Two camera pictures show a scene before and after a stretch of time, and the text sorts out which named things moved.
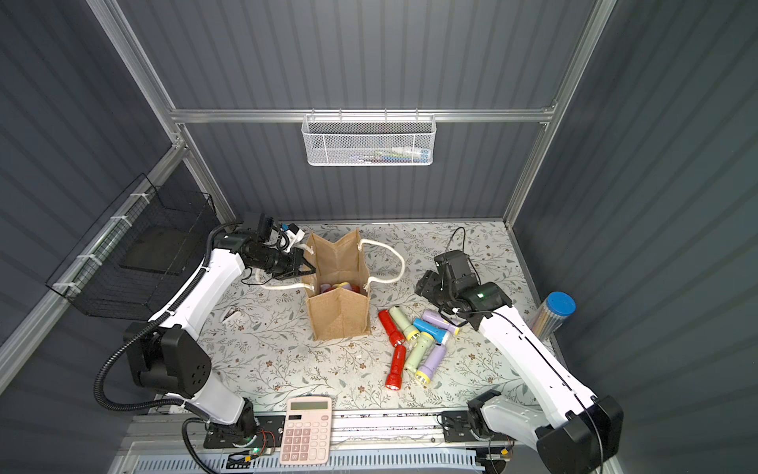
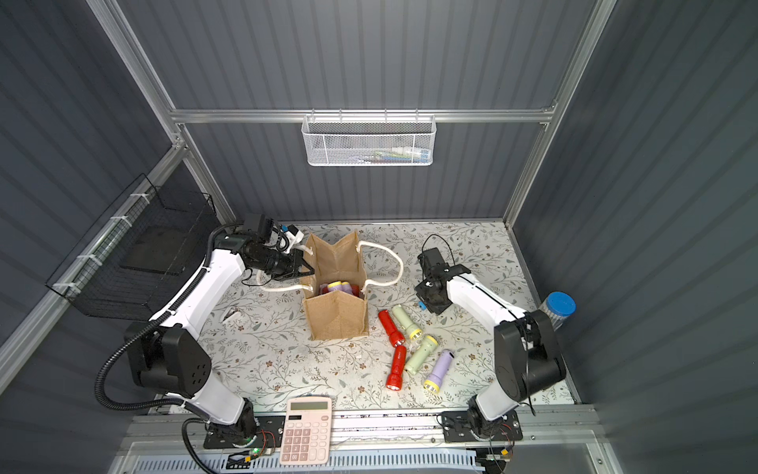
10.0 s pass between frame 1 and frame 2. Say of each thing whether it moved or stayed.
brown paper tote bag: stayed
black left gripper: stayed
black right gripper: stayed
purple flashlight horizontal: moved
